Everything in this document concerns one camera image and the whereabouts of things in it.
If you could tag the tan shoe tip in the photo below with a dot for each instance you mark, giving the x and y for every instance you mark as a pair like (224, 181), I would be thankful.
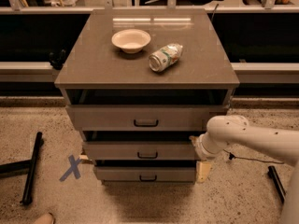
(45, 219)

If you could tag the crushed soda can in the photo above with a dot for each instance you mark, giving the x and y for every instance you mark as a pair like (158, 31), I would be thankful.
(164, 57)

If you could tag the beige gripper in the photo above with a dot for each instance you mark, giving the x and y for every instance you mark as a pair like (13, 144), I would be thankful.
(200, 147)

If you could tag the white paper bowl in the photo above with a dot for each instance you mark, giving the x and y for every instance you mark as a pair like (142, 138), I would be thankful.
(131, 41)

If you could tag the grey drawer cabinet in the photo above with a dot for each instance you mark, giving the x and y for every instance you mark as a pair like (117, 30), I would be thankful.
(98, 73)

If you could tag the black clamp on rail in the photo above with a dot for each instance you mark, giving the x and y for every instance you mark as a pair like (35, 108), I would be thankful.
(57, 59)

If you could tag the grey bottom drawer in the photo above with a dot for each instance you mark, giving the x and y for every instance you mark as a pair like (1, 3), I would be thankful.
(140, 174)

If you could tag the black stand leg left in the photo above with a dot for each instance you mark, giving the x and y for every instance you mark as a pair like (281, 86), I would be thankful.
(27, 167)

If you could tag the blue tape cross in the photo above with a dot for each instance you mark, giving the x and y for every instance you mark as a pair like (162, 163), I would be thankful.
(73, 169)

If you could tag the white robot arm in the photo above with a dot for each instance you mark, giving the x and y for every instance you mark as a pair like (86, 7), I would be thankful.
(282, 145)

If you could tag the grey drawer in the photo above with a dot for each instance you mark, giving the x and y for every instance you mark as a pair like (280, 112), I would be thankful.
(140, 151)
(140, 174)
(143, 117)

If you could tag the grey top drawer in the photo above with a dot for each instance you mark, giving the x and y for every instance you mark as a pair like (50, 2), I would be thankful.
(143, 117)

